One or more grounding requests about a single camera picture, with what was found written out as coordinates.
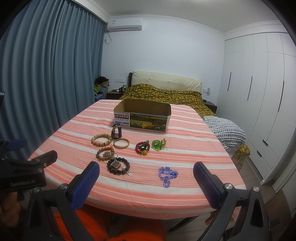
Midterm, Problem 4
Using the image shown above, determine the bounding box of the light wooden bead bracelet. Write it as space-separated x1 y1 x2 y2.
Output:
90 133 113 147

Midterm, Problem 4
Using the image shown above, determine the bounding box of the blue crystal bead bracelet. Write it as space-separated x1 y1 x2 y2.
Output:
158 166 179 188

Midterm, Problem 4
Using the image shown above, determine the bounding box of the gold bangle bracelet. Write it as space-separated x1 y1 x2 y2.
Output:
113 138 130 149

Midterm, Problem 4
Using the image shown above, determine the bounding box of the red bead bracelet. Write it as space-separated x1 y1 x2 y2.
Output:
134 140 151 156

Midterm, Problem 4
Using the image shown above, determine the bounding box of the green bead bracelet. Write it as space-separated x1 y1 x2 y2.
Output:
151 138 167 152

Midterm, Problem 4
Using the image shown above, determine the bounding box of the person's left hand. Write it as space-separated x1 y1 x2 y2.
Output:
1 192 21 227

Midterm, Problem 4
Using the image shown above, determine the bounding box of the orange chair cushion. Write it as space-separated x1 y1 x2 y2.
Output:
53 203 166 241

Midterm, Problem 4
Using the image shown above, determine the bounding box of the black white checkered blanket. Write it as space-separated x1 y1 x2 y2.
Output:
203 116 246 158

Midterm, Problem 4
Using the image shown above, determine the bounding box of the black smart watch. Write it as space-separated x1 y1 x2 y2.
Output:
111 123 122 140

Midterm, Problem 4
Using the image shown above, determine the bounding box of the left dark nightstand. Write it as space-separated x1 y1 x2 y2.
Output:
106 91 124 100

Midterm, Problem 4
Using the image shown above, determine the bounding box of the dark nightstand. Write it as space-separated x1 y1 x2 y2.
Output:
204 101 217 113
106 91 124 100

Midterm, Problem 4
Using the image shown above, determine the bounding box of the blue curtain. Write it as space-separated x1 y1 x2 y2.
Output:
1 1 105 160

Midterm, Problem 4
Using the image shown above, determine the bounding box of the pile of clothes with hat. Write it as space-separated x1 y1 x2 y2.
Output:
93 76 109 102

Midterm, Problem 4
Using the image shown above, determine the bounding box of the striped pink white tablecloth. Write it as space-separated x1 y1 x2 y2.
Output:
32 100 245 220

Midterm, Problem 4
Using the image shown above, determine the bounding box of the right dark nightstand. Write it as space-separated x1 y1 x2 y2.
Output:
204 101 217 113

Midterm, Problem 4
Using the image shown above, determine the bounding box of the white wardrobe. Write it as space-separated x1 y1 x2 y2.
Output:
217 32 295 184

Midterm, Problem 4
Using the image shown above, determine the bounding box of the bed with yellow floral cover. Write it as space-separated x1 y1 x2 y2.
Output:
120 83 250 171

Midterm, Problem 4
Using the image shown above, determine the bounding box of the open cardboard box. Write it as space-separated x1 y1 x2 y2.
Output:
113 99 171 132

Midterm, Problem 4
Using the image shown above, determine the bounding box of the cream bed headboard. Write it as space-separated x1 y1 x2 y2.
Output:
128 71 202 93

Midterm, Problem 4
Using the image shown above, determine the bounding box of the white air conditioner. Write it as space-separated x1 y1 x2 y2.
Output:
107 18 142 32

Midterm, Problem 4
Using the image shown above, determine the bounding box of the tan bead bracelet with charm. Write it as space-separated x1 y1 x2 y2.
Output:
95 146 118 162

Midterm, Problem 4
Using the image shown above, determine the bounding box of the dark bead bracelet with charm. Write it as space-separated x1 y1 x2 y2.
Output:
106 157 133 176

